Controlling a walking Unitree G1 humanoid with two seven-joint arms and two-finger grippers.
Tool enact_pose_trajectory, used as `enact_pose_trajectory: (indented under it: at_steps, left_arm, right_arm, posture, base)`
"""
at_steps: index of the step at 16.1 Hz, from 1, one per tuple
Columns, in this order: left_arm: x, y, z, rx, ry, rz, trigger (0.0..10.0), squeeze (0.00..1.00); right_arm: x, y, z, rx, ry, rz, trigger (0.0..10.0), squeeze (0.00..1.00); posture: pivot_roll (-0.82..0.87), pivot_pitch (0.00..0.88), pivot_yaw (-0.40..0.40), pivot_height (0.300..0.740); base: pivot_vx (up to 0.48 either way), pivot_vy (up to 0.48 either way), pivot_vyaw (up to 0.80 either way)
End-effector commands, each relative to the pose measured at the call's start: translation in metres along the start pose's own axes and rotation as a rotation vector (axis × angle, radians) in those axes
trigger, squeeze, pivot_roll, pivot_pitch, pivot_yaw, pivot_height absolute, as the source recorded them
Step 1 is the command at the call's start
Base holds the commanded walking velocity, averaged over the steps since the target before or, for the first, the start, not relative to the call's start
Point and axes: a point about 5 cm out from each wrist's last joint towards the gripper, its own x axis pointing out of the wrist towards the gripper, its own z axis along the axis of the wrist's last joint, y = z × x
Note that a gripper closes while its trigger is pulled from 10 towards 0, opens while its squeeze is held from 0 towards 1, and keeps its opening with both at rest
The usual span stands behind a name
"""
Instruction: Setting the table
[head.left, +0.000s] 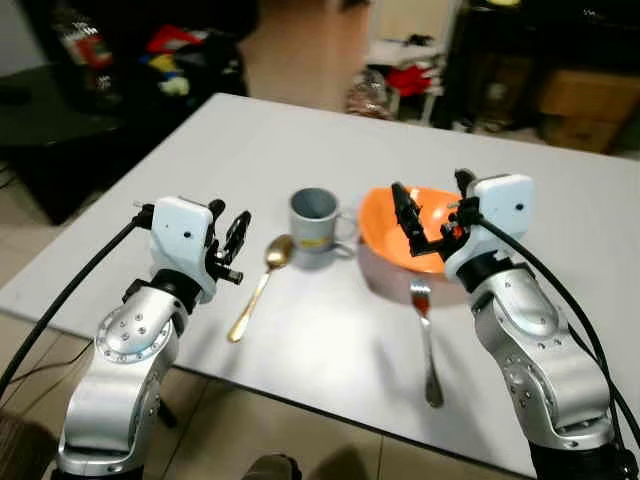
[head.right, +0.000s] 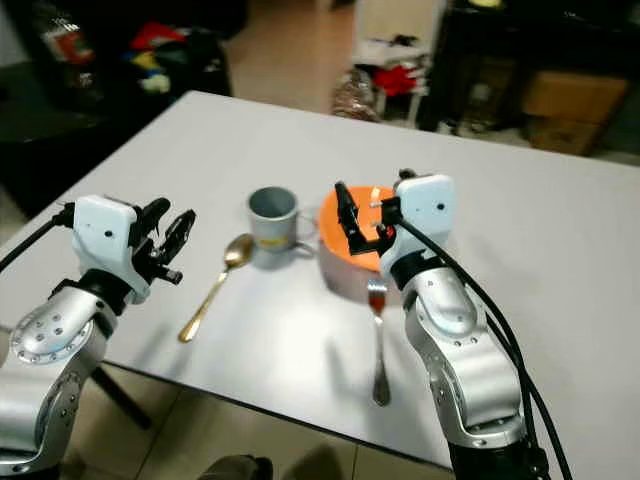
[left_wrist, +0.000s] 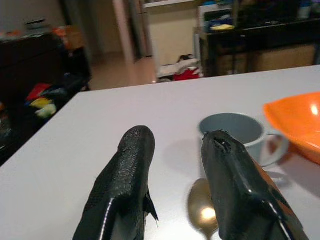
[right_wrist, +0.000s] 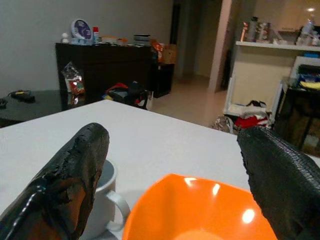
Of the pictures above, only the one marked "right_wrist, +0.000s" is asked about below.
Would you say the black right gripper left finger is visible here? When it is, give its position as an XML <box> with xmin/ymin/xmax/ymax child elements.
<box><xmin>0</xmin><ymin>122</ymin><xmax>110</xmax><ymax>240</ymax></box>

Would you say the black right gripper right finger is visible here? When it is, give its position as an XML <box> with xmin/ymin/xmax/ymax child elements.
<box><xmin>236</xmin><ymin>126</ymin><xmax>320</xmax><ymax>240</ymax></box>

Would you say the black storage rack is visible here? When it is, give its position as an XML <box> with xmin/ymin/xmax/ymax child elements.
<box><xmin>274</xmin><ymin>79</ymin><xmax>320</xmax><ymax>157</ymax></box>

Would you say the red white clothes pile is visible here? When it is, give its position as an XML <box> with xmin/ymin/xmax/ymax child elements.
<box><xmin>234</xmin><ymin>99</ymin><xmax>273</xmax><ymax>130</ymax></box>

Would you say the silver patterned bag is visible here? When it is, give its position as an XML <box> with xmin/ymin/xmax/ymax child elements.
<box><xmin>211</xmin><ymin>115</ymin><xmax>237</xmax><ymax>134</ymax></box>

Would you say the black low table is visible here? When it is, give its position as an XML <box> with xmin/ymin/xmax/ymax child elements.
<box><xmin>0</xmin><ymin>89</ymin><xmax>65</xmax><ymax>127</ymax></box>

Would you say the yellow black tool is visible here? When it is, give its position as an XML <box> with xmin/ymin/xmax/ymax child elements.
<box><xmin>8</xmin><ymin>90</ymin><xmax>36</xmax><ymax>104</ymax></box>

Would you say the orange plastic bowl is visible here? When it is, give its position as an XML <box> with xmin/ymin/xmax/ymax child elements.
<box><xmin>121</xmin><ymin>173</ymin><xmax>278</xmax><ymax>240</ymax></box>

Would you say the yellow cloth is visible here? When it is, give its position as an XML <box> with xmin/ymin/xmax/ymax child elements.
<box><xmin>299</xmin><ymin>80</ymin><xmax>320</xmax><ymax>91</ymax></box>

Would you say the clear plastic bag with toys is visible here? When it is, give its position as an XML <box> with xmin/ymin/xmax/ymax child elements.
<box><xmin>61</xmin><ymin>61</ymin><xmax>86</xmax><ymax>101</ymax></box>

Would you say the white counter shelf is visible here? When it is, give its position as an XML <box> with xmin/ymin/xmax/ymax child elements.
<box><xmin>223</xmin><ymin>40</ymin><xmax>320</xmax><ymax>116</ymax></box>

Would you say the white plastic drawer unit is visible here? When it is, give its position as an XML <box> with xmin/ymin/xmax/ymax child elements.
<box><xmin>289</xmin><ymin>55</ymin><xmax>320</xmax><ymax>81</ymax></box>

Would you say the colourful red black bag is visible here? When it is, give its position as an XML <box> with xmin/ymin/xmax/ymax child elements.
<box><xmin>104</xmin><ymin>80</ymin><xmax>151</xmax><ymax>111</ymax></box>

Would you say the dark wooden sideboard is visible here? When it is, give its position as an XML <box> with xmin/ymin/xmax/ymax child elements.
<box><xmin>55</xmin><ymin>42</ymin><xmax>154</xmax><ymax>106</ymax></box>

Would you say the small dark cabinet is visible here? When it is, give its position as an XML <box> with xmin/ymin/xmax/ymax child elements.
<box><xmin>151</xmin><ymin>62</ymin><xmax>175</xmax><ymax>99</ymax></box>

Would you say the patterned tin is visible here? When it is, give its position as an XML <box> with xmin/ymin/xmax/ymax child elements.
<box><xmin>257</xmin><ymin>22</ymin><xmax>272</xmax><ymax>44</ymax></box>

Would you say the dark tall bottle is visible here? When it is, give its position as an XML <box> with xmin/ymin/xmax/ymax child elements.
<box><xmin>249</xmin><ymin>16</ymin><xmax>259</xmax><ymax>43</ymax></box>

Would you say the clear plastic bottle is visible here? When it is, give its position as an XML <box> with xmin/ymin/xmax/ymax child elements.
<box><xmin>300</xmin><ymin>16</ymin><xmax>315</xmax><ymax>39</ymax></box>

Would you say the round blue white clock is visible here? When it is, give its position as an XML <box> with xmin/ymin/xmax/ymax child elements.
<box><xmin>70</xmin><ymin>18</ymin><xmax>92</xmax><ymax>40</ymax></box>

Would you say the orange snack bag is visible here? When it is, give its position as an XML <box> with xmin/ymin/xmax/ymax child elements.
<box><xmin>149</xmin><ymin>39</ymin><xmax>165</xmax><ymax>63</ymax></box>

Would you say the grey box stack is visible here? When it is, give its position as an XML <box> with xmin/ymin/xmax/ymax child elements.
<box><xmin>133</xmin><ymin>34</ymin><xmax>151</xmax><ymax>46</ymax></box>

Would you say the open cardboard box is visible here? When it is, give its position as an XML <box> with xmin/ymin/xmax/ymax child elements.
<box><xmin>161</xmin><ymin>43</ymin><xmax>178</xmax><ymax>65</ymax></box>

